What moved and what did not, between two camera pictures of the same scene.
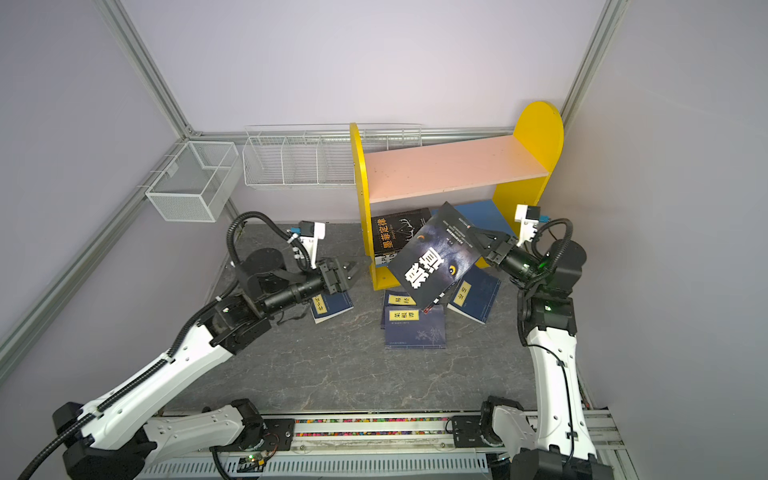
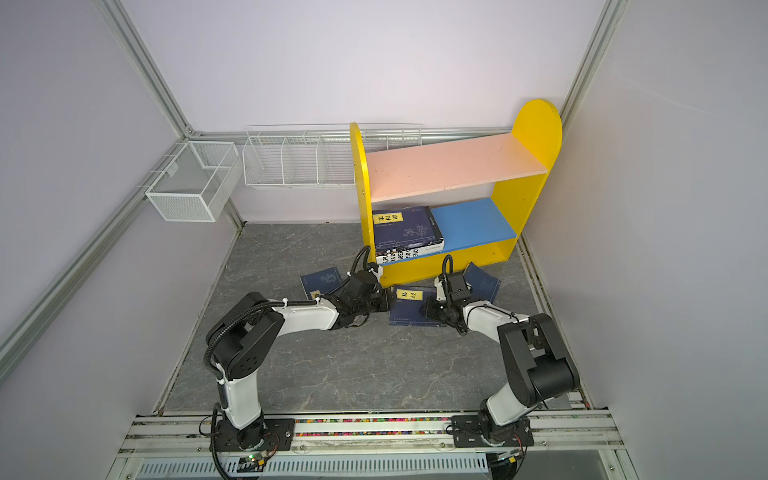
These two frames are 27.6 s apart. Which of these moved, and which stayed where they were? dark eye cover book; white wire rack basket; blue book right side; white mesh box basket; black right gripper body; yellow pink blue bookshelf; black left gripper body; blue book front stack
Moved: black left gripper body; dark eye cover book; blue book front stack; black right gripper body
Stayed: yellow pink blue bookshelf; white mesh box basket; white wire rack basket; blue book right side
